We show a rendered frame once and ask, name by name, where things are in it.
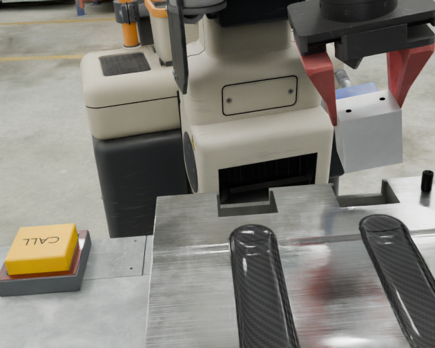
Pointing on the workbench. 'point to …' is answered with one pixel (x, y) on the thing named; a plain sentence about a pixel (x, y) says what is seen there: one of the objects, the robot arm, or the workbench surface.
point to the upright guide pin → (427, 180)
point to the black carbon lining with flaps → (271, 300)
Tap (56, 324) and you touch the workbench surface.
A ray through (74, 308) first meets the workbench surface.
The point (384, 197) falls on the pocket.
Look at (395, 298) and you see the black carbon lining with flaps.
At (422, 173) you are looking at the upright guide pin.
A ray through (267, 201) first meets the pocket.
